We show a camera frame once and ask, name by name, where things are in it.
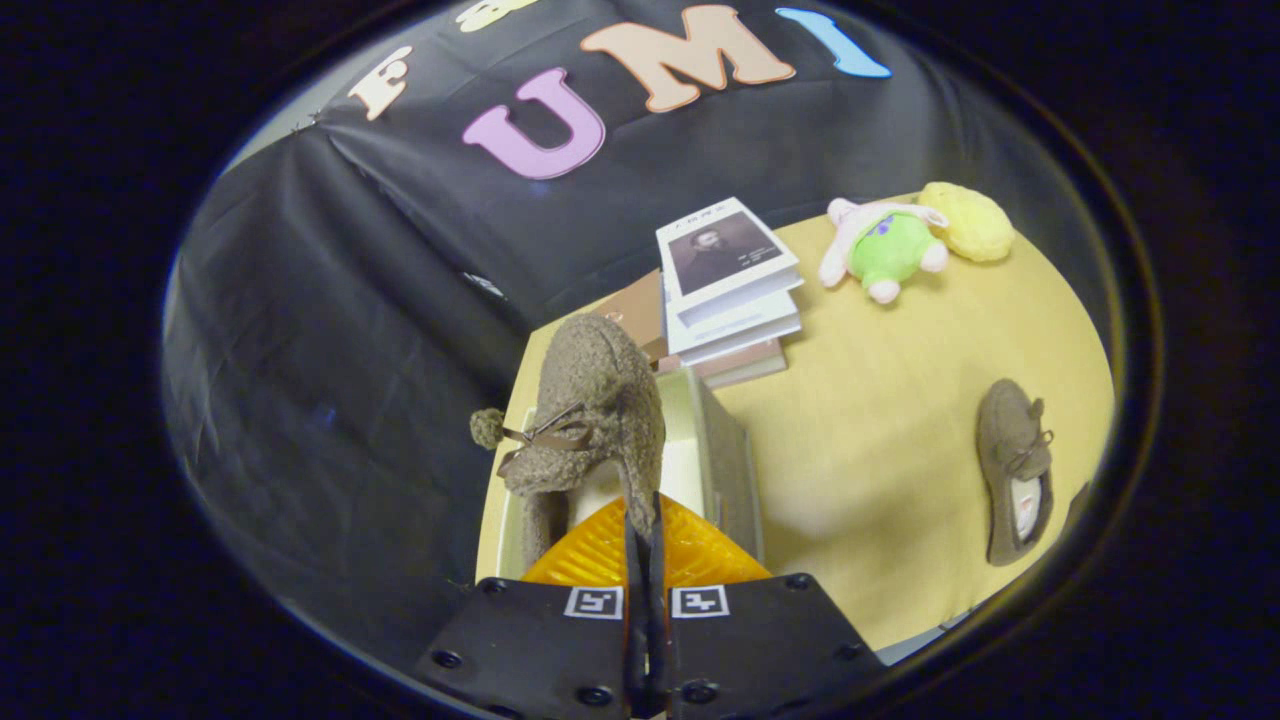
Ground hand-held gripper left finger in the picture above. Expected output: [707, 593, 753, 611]
[413, 496, 643, 720]

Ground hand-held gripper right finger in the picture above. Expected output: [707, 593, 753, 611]
[648, 494, 888, 720]

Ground grey storage box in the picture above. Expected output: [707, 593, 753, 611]
[496, 366, 767, 583]

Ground brown fuzzy shoe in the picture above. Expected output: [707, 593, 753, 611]
[976, 377, 1057, 569]
[469, 312, 670, 573]

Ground thin brown book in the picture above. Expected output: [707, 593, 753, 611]
[655, 340, 790, 390]

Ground plain white book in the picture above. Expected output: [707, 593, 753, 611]
[664, 290, 804, 367]

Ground black backdrop cloth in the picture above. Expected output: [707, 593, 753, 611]
[165, 0, 1101, 671]

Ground white portrait cover book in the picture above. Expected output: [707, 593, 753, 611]
[655, 196, 804, 330]

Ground green and pink plush toy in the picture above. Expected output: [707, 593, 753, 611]
[817, 197, 952, 305]

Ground yellow plush toy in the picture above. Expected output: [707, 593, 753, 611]
[917, 180, 1016, 264]

